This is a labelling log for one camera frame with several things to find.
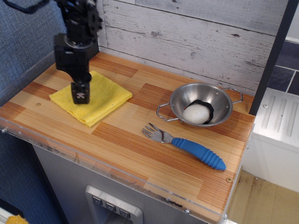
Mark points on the dark right frame post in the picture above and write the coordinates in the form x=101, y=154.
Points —
x=274, y=54

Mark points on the silver dispenser button panel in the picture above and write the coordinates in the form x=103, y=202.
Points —
x=108, y=209

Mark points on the dark frame post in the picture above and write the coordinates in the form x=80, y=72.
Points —
x=274, y=54
x=97, y=24

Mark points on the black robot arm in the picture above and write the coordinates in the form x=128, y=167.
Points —
x=34, y=34

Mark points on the fork with blue handle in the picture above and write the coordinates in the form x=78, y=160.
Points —
x=204, y=154

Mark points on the grey toy fridge cabinet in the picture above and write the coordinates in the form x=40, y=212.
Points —
x=161, y=175

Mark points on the yellow object at corner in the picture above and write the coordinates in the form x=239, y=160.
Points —
x=16, y=220

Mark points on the yellow towel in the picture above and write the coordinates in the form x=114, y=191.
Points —
x=105, y=97

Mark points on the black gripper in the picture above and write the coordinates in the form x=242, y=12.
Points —
x=73, y=59

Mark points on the white toy sink unit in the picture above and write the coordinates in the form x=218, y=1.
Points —
x=273, y=147

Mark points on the clear acrylic edge guard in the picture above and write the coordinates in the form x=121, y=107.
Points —
x=70, y=171

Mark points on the dark left frame post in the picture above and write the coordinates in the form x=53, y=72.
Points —
x=97, y=24

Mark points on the steel colander bowl with handles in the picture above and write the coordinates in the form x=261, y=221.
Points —
x=222, y=101

